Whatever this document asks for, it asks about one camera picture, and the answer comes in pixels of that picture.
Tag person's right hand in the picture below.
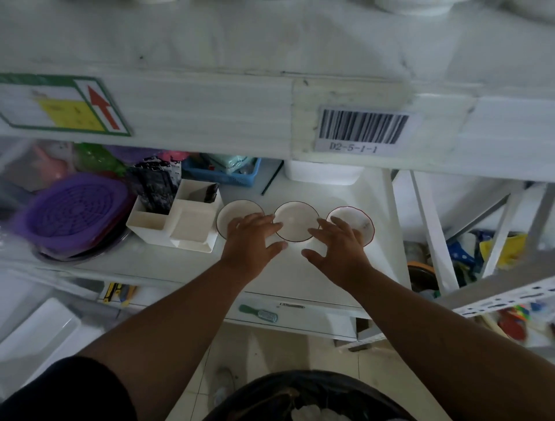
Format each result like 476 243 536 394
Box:
301 215 376 291

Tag person's left hand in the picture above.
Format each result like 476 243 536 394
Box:
220 213 289 284

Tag person's right forearm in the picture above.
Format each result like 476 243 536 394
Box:
343 265 555 421

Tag person's left forearm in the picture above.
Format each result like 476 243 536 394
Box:
80 258 261 421

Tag white dish with scalloped red rim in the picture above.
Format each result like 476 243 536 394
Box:
325 206 375 248

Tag white dish with brown rim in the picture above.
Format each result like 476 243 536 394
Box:
273 201 321 243
216 200 266 240

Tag white plastic desk organizer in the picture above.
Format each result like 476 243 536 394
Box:
126 179 224 253

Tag thin black stick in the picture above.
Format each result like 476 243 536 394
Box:
260 161 284 196

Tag blue plastic basket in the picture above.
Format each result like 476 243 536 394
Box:
181 156 262 188

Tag white plastic container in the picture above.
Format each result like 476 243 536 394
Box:
284 160 365 186

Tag mint green pack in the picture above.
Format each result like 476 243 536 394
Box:
208 154 254 174

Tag orange-rimmed dark bowl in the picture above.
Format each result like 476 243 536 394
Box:
408 260 436 293

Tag black patterned packets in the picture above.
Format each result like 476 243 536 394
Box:
126 160 183 215

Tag blue dotted item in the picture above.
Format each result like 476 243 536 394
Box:
447 241 475 272

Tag barcode label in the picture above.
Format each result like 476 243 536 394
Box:
315 106 419 157

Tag white metal shelving rack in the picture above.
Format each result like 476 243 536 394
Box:
0 0 555 352

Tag bin with black bag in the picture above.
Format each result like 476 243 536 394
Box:
203 370 419 421

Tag person's white shoe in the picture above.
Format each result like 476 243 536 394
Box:
212 368 237 408

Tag metal bowl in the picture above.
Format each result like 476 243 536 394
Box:
32 228 133 263

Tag green plastic item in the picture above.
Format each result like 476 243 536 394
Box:
74 143 126 176

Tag grey metal shelving rack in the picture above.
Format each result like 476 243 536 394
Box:
438 182 555 319

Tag yellow packet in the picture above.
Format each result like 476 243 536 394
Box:
479 234 527 269

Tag purple round plastic strainer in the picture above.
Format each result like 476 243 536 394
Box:
11 173 135 252

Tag red plastic toy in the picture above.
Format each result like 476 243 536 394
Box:
499 310 527 341

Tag pink plastic item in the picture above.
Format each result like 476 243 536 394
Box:
32 145 70 183

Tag green-bordered sign with red arrow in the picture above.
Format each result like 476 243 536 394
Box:
0 74 132 137

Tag white plastic tray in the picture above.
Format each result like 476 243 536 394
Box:
0 297 83 387

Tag person's black shirt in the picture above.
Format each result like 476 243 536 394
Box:
0 356 138 421

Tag green handled brush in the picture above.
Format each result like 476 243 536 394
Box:
238 304 278 324

